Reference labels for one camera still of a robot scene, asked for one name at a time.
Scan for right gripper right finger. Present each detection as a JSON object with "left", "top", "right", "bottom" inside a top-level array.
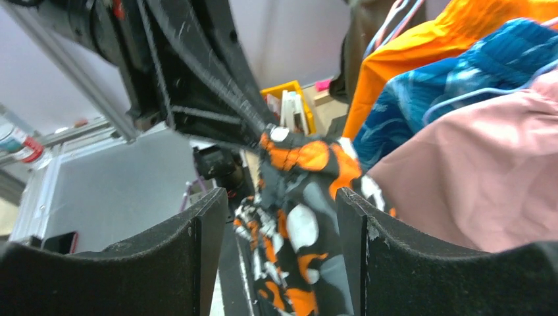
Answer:
[{"left": 336, "top": 188, "right": 557, "bottom": 315}]

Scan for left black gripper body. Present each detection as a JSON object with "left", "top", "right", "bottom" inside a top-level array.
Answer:
[{"left": 90, "top": 1, "right": 276, "bottom": 151}]

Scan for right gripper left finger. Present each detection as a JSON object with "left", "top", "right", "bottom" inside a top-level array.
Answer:
[{"left": 1, "top": 188, "right": 229, "bottom": 315}]

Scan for camouflage orange black shorts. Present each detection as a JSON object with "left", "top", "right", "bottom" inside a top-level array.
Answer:
[{"left": 234, "top": 124, "right": 393, "bottom": 315}]

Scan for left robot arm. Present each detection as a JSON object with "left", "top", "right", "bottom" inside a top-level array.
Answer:
[{"left": 16, "top": 0, "right": 278, "bottom": 151}]

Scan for pink shorts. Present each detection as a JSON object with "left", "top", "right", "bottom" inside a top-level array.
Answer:
[{"left": 369, "top": 70, "right": 557, "bottom": 252}]

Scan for olive green shorts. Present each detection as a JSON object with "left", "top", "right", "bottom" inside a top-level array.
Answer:
[{"left": 329, "top": 0, "right": 393, "bottom": 104}]

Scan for blue patterned shorts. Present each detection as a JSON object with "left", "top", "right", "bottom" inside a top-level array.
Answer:
[{"left": 353, "top": 18, "right": 557, "bottom": 171}]

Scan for blue hanger holding pink shorts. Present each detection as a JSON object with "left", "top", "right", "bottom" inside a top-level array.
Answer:
[{"left": 422, "top": 60, "right": 557, "bottom": 126}]

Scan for yellow plastic bin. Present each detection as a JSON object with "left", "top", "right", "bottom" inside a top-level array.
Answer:
[{"left": 260, "top": 80, "right": 317, "bottom": 135}]

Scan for pink plastic tool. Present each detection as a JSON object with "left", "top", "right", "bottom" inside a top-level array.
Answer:
[{"left": 314, "top": 79, "right": 331, "bottom": 92}]

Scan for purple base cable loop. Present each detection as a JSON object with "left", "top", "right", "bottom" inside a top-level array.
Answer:
[{"left": 179, "top": 176, "right": 209, "bottom": 213}]

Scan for blue wire hanger left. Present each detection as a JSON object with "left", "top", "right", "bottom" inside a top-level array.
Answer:
[{"left": 363, "top": 0, "right": 413, "bottom": 59}]

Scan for pink wire hanger left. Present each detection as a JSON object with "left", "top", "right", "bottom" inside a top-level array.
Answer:
[{"left": 371, "top": 0, "right": 424, "bottom": 49}]

